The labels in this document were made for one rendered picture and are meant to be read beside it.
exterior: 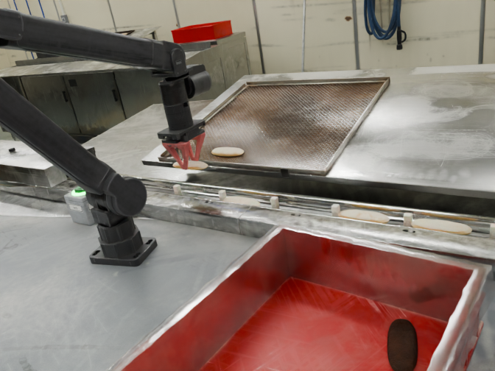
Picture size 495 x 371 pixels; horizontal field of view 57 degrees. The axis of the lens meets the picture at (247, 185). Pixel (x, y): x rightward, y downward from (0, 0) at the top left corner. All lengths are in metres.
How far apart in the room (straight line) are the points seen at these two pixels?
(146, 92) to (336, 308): 3.53
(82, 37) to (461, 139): 0.79
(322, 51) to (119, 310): 4.32
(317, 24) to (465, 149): 3.96
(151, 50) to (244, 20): 4.38
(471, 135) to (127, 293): 0.78
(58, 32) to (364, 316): 0.67
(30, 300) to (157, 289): 0.25
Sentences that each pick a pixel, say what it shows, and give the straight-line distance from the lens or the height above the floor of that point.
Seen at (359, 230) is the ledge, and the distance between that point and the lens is 0.85.
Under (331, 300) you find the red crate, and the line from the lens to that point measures 0.75.
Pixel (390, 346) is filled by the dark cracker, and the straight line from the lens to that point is 0.66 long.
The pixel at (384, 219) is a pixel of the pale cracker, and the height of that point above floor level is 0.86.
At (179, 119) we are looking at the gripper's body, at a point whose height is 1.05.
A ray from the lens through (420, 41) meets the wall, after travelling 4.62.
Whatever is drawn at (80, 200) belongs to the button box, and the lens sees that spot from 1.16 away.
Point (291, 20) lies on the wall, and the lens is 5.04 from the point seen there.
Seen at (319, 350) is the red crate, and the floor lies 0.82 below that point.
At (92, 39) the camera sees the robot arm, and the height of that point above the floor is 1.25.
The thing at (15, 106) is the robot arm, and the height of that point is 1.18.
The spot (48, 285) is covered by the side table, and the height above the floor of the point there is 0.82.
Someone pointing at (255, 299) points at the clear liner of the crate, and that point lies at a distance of 0.73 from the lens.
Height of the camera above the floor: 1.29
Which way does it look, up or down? 23 degrees down
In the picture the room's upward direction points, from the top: 10 degrees counter-clockwise
